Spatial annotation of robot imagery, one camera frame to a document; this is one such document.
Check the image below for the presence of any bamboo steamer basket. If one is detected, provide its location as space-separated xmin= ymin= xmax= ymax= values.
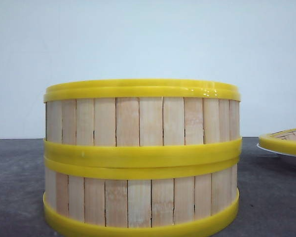
xmin=44 ymin=165 xmax=239 ymax=237
xmin=43 ymin=78 xmax=243 ymax=169

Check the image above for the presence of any white plate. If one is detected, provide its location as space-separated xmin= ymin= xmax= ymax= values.
xmin=257 ymin=143 xmax=296 ymax=167

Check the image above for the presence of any bamboo steamer lid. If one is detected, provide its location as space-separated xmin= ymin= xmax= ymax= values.
xmin=259 ymin=128 xmax=296 ymax=156

